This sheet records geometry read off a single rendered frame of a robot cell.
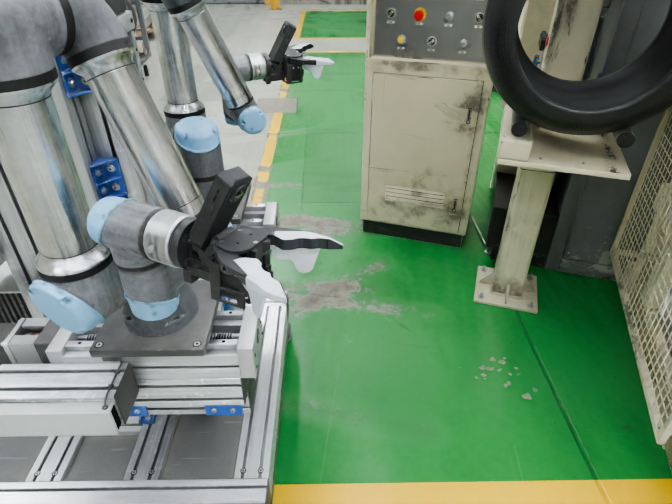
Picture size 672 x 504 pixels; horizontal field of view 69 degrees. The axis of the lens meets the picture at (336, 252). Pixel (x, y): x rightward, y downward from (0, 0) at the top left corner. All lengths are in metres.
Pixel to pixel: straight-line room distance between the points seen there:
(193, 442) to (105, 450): 0.24
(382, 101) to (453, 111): 0.32
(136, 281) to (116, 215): 0.10
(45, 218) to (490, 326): 1.74
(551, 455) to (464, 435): 0.27
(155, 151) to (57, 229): 0.18
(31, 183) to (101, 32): 0.23
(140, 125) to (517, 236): 1.64
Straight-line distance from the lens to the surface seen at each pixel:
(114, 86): 0.81
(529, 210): 2.08
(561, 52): 1.87
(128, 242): 0.71
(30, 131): 0.77
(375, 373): 1.88
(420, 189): 2.44
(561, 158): 1.65
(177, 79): 1.47
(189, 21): 1.32
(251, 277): 0.55
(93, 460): 1.56
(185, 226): 0.66
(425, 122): 2.30
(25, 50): 0.74
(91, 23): 0.80
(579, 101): 1.78
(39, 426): 1.16
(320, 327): 2.05
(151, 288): 0.77
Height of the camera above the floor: 1.41
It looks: 35 degrees down
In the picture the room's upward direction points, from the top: straight up
